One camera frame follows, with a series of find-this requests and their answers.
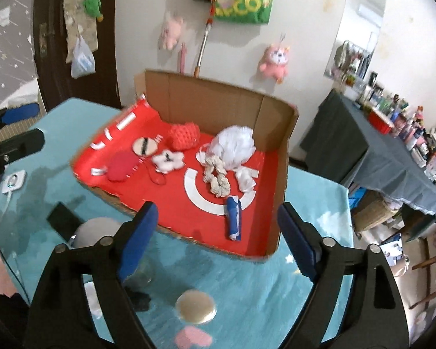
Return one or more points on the mop pole orange grip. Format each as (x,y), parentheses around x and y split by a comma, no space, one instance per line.
(204,41)

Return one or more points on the white mesh bath pouf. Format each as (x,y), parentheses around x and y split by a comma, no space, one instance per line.
(232,145)

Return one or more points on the wicker basket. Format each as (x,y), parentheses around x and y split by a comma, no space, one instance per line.
(374,211)

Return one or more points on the dark brown door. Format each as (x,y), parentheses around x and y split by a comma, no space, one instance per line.
(54,80)

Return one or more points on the red knitted ball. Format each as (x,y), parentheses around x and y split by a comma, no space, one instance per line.
(183,136)

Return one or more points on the blue white cloth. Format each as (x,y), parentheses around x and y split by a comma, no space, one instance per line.
(234,221)

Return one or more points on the small colourful box black lid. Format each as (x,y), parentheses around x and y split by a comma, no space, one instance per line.
(63,220)

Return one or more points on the pink plush toy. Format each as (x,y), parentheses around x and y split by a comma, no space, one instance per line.
(170,31)

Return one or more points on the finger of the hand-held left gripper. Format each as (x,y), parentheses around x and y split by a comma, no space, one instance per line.
(25,141)
(20,113)

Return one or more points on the round beige pad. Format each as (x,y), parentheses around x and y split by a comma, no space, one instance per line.
(196,307)

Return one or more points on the clear plastic bag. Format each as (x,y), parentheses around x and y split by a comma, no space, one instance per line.
(81,60)

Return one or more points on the large glass jar dark contents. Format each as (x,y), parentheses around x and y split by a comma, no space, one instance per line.
(94,231)

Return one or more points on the side table grey cloth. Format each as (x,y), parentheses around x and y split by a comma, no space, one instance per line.
(378,160)

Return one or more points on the red plush heart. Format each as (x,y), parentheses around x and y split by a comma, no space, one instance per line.
(121,165)

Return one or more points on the wall mirror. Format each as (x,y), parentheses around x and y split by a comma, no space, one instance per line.
(359,25)

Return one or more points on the beige hanging organiser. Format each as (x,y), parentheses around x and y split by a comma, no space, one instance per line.
(72,25)

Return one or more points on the row of cosmetic bottles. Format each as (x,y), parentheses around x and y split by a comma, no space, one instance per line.
(403,116)

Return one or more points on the white fluffy flower scrunchie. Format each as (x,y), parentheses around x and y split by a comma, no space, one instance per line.
(178,160)

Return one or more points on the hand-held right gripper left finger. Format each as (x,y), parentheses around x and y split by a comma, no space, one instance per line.
(138,240)

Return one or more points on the pink stick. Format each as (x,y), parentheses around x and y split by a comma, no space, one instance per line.
(183,58)

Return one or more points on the pink cat plush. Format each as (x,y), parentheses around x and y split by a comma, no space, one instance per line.
(274,60)

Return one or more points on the wooden chair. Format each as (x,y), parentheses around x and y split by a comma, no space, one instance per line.
(428,261)

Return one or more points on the round beige powder puff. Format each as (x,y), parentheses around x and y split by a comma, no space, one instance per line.
(140,145)

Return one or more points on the green plush toy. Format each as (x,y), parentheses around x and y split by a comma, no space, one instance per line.
(92,5)

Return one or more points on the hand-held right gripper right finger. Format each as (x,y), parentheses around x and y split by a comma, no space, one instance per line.
(298,240)

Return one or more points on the red container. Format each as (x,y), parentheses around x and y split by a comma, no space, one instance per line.
(379,121)

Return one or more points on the cardboard box red inside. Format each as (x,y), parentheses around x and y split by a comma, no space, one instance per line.
(210,98)

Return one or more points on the teal fleece tablecloth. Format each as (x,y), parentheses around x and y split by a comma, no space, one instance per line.
(239,291)

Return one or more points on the small clear glass jar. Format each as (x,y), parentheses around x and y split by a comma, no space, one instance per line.
(145,272)

